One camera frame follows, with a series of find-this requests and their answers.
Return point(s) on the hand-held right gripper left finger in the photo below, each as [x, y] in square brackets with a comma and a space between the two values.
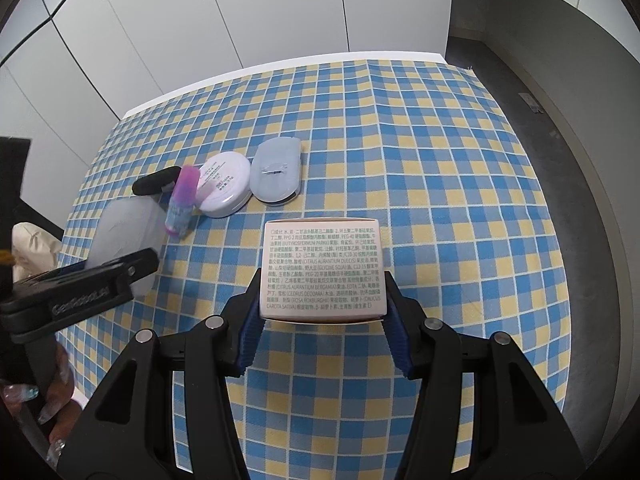
[250, 330]

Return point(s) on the translucent case with clasp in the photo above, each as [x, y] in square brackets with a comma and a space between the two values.
[275, 175]

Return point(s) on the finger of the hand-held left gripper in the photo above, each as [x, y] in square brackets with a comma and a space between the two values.
[142, 262]

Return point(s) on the white round compact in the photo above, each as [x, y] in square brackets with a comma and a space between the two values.
[225, 180]

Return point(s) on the cream padded armchair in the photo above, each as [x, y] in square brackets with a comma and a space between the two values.
[35, 245]

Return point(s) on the blue yellow checkered tablecloth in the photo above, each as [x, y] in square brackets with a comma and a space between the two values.
[425, 185]

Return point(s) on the white printed carton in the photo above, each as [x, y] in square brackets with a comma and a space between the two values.
[325, 270]

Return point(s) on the white table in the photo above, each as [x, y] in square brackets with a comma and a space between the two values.
[350, 56]

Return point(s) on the black round puff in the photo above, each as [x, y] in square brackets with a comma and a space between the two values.
[152, 182]

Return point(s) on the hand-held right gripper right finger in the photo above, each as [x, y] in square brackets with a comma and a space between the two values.
[397, 340]

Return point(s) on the white wall cabinets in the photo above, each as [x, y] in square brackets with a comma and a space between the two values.
[200, 10]

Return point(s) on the person's left hand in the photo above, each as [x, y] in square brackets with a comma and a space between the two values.
[60, 412]

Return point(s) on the small bottle purple cap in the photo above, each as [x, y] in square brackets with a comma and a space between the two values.
[181, 200]

